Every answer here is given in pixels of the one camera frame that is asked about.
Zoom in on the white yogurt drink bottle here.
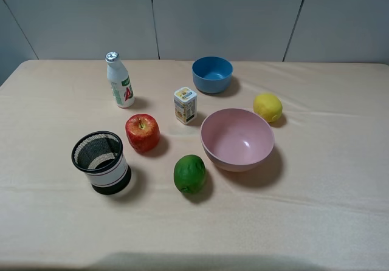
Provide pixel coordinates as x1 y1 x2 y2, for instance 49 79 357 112
105 52 135 108

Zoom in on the pink plastic bowl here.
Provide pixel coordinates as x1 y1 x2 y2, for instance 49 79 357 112
200 108 275 172

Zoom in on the beige tablecloth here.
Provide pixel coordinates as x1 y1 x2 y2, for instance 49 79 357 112
1 60 388 270

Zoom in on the red apple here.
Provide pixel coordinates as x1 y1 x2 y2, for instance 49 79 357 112
125 114 160 154

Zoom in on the small yellow-white carton box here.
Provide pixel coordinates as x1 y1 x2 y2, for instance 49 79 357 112
174 87 197 125

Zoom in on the green lime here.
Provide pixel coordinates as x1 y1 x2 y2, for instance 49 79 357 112
173 154 207 194

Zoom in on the blue plastic bowl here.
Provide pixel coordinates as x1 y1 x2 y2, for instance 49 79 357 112
192 57 233 94

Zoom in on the yellow lemon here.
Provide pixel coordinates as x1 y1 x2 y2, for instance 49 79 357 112
253 93 283 123

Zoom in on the black mesh pen holder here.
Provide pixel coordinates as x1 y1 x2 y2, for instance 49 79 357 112
71 131 132 196

